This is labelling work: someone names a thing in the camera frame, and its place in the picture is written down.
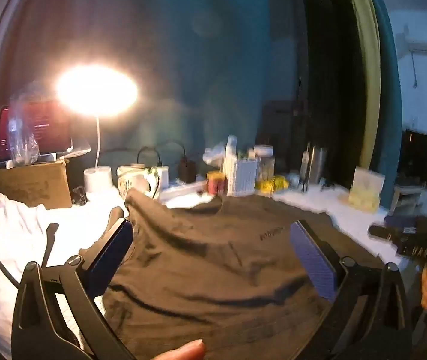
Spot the brown t-shirt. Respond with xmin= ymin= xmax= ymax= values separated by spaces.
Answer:
xmin=79 ymin=188 xmax=387 ymax=360

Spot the laptop with red screen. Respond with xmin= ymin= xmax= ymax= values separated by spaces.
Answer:
xmin=0 ymin=101 xmax=73 ymax=164

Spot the black power adapter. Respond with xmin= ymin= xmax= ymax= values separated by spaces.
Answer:
xmin=179 ymin=159 xmax=197 ymax=182

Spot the steel tumbler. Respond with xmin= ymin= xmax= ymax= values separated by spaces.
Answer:
xmin=301 ymin=146 xmax=327 ymax=186

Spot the yellow tissue box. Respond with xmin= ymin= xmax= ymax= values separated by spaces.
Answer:
xmin=348 ymin=167 xmax=384 ymax=211

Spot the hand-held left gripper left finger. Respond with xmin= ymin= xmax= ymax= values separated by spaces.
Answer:
xmin=11 ymin=217 xmax=135 ymax=360

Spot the white charger block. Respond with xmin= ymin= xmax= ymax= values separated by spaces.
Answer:
xmin=150 ymin=165 xmax=170 ymax=190

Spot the white crumpled cloth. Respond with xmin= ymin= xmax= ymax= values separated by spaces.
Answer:
xmin=0 ymin=189 xmax=64 ymax=308

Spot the dark chair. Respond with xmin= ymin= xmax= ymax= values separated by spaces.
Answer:
xmin=262 ymin=99 xmax=308 ymax=166

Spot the yellow-green curtain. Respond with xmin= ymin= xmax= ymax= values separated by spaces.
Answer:
xmin=339 ymin=0 xmax=381 ymax=188

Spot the clear jar with white lid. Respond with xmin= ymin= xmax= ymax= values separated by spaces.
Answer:
xmin=254 ymin=144 xmax=275 ymax=184

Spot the red can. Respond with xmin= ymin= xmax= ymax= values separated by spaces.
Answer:
xmin=207 ymin=171 xmax=226 ymax=196

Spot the white textured table cover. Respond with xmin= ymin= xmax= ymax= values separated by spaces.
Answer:
xmin=0 ymin=180 xmax=405 ymax=346

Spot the black monitor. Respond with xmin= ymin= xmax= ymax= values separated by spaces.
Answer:
xmin=401 ymin=129 xmax=427 ymax=190

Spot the white crumpled tissue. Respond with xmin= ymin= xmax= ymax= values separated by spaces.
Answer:
xmin=203 ymin=142 xmax=229 ymax=166

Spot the yellow snack packet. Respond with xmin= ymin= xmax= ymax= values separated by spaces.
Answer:
xmin=255 ymin=176 xmax=289 ymax=194

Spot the white desk lamp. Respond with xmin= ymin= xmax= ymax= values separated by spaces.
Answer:
xmin=56 ymin=65 xmax=139 ymax=194

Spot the clear plastic bag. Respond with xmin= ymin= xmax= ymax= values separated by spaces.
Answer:
xmin=7 ymin=82 xmax=42 ymax=166

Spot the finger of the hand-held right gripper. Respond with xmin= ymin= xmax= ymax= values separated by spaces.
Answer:
xmin=368 ymin=224 xmax=402 ymax=245

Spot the person's left hand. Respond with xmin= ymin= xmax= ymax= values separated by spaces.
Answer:
xmin=150 ymin=339 xmax=205 ymax=360

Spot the white power adapter with cable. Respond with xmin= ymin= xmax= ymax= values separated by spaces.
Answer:
xmin=117 ymin=165 xmax=150 ymax=199

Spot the cardboard box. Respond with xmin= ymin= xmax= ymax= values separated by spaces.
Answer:
xmin=0 ymin=159 xmax=72 ymax=210

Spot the white power strip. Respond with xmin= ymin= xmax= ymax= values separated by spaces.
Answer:
xmin=159 ymin=182 xmax=208 ymax=201

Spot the white perforated basket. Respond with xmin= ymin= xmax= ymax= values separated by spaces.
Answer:
xmin=223 ymin=157 xmax=259 ymax=196

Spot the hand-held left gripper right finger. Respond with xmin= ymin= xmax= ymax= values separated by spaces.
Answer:
xmin=289 ymin=219 xmax=413 ymax=360

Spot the teal curtain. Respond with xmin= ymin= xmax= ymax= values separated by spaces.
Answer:
xmin=11 ymin=0 xmax=312 ymax=181

